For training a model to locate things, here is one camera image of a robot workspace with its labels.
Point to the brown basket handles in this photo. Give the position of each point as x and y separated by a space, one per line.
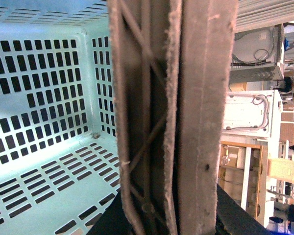
171 62

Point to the wooden shelf with boxes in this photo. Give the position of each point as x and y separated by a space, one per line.
242 175

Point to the white appliance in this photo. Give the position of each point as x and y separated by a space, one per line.
258 55
253 114

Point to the white appliance back lower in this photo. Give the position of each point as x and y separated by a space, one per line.
253 114

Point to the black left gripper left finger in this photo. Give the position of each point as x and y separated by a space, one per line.
113 221

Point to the white appliance back upper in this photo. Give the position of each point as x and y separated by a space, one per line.
258 55

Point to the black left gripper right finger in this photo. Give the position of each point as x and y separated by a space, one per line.
231 219

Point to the light blue plastic basket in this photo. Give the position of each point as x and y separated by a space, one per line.
59 169

